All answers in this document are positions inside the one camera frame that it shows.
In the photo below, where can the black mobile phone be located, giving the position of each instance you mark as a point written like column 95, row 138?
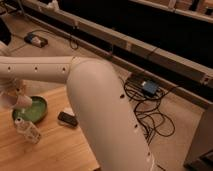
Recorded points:
column 67, row 119

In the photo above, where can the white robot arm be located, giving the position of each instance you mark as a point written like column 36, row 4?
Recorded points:
column 98, row 100

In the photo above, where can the black device on floor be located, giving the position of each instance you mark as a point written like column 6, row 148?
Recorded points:
column 35, row 40

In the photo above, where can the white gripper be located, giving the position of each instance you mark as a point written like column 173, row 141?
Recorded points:
column 12, row 93

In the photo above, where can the long metal frame rail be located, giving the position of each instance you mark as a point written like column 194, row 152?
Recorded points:
column 178, row 64

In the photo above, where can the green ceramic bowl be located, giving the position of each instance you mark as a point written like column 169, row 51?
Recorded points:
column 35, row 113

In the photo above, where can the blue power adapter box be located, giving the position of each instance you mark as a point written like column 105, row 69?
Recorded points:
column 149, row 88

